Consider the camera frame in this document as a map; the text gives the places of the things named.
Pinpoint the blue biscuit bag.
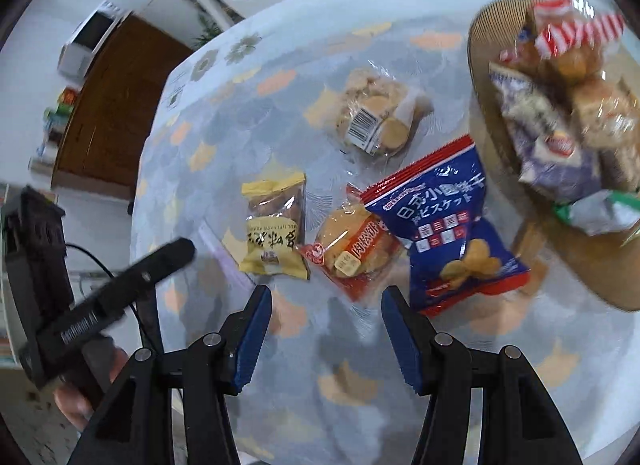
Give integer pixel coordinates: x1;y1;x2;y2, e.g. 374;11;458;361
361;134;530;317

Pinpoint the orange label rice cracker pack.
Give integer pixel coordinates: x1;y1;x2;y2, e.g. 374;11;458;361
568;77;639;193

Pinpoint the red white striped snack pack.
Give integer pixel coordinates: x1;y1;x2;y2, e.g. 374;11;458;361
498;0;625;86

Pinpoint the left hand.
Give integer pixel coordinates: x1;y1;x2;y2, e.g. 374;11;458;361
53;346;130;432

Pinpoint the yellow snack packet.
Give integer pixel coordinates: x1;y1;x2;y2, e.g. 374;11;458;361
239;171;308;280

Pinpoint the red orange cake packet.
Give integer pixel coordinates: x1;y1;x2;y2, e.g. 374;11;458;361
297;183;404;303

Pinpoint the brown wooden cabinet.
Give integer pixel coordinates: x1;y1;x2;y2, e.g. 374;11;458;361
51;15;192;200

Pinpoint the brown ribbed glass plate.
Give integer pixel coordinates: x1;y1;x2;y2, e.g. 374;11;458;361
468;0;639;311

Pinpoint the green white snack packet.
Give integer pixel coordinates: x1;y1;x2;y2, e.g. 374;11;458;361
553;190;639;237

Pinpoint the purple white snack packet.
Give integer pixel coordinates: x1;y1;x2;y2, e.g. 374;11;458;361
488;62;602;204

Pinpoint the clear bag of cookies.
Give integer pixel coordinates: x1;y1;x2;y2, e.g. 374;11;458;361
323;68;433;158

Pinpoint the white microwave oven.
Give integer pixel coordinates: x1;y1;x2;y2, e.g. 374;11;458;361
56;0;130;80

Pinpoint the green potted plant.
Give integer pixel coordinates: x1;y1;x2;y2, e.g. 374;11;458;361
193;13;222;50

